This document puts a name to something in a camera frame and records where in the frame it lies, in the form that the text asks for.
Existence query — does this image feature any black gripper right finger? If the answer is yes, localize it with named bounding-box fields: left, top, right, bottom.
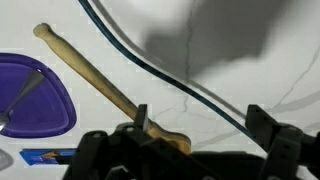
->
left=245, top=104, right=320, bottom=180

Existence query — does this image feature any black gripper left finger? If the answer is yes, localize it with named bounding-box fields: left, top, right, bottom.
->
left=63, top=103, right=214, bottom=180

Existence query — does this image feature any long wooden spoon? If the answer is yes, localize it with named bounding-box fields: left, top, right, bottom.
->
left=32, top=22, right=193, bottom=155

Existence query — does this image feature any purple plate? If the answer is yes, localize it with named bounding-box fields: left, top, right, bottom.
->
left=0, top=52, right=78, bottom=139

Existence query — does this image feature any blue snack packet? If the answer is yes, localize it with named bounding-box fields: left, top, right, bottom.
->
left=18, top=148, right=78, bottom=167

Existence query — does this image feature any dark green cable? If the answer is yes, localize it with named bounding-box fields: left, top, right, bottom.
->
left=78, top=0, right=264, bottom=148

